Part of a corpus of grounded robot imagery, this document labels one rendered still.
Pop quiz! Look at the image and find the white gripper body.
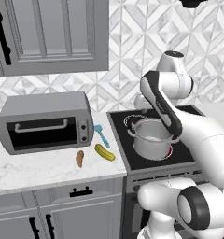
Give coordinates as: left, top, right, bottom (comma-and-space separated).
133, 92, 153, 111

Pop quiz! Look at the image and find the silver pot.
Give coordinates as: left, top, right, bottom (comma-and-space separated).
126, 117, 181, 162

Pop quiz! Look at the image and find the blue spatula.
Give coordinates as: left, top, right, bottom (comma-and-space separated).
92, 123, 111, 149

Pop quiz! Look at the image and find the yellow-green cucumber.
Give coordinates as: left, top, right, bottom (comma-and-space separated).
93, 143, 117, 162

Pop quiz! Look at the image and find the brown sweet potato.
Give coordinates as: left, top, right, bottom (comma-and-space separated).
75, 149, 86, 169

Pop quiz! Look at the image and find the black hob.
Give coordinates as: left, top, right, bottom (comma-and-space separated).
105, 104, 209, 173

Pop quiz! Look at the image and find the grey drawer front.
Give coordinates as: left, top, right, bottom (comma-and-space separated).
0, 190, 36, 217
34, 177, 124, 200

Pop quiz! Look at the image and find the grey toaster oven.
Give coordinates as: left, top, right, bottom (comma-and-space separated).
0, 91, 95, 156

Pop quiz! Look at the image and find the grey oven front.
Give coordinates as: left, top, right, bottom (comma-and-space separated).
122, 168, 211, 239

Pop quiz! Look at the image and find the black range hood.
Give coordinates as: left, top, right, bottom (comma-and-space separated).
177, 0, 209, 9

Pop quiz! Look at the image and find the grey base cupboard door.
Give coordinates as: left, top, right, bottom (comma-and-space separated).
42, 193, 124, 239
0, 208, 46, 239

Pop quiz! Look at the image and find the grey toaster oven handle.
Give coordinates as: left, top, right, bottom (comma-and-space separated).
13, 119, 69, 134

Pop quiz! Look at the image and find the black drawer handle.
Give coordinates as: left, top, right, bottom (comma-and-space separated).
69, 185, 94, 199

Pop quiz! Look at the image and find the black wall cupboard handle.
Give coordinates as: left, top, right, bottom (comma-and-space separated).
0, 2, 12, 66

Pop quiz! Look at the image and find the black base cupboard handle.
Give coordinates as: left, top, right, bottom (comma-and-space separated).
45, 213, 56, 239
28, 216, 41, 239

